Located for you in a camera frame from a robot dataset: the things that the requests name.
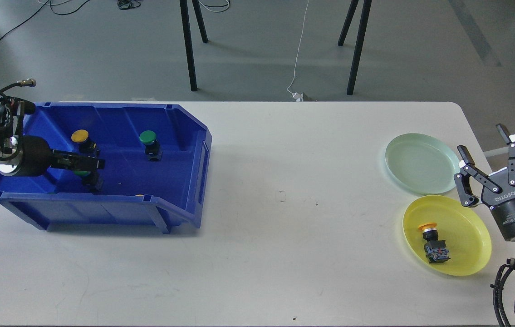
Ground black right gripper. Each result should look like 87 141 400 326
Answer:
454 124 515 242

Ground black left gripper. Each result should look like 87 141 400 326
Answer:
0 136 105 177

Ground green push button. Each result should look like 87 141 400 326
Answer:
139 130 162 161
74 170 103 192

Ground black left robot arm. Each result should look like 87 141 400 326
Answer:
0 79 105 189

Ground light green plate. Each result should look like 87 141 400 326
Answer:
384 133 459 195

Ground yellow plate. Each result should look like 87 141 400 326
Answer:
401 195 492 277

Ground blue plastic bin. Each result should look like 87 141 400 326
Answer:
0 102 212 233

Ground black tripod legs left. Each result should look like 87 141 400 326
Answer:
178 0 208 92

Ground black tripod legs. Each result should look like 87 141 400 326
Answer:
337 0 373 96
178 0 208 92

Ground black tripod legs right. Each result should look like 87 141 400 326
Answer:
337 0 373 96

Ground black cable on floor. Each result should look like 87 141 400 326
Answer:
0 0 142 76

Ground white cable on floor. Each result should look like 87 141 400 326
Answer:
287 0 311 102

